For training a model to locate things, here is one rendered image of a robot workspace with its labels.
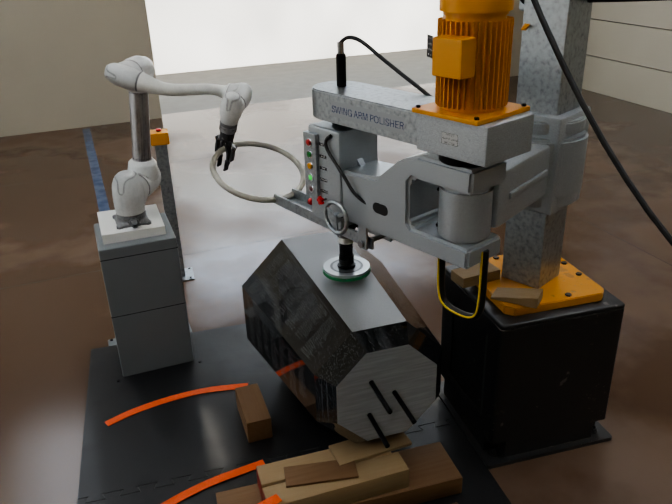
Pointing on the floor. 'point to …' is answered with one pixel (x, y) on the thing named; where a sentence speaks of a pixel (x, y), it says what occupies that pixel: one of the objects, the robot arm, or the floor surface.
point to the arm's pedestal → (146, 301)
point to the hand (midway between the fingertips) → (223, 162)
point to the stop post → (168, 191)
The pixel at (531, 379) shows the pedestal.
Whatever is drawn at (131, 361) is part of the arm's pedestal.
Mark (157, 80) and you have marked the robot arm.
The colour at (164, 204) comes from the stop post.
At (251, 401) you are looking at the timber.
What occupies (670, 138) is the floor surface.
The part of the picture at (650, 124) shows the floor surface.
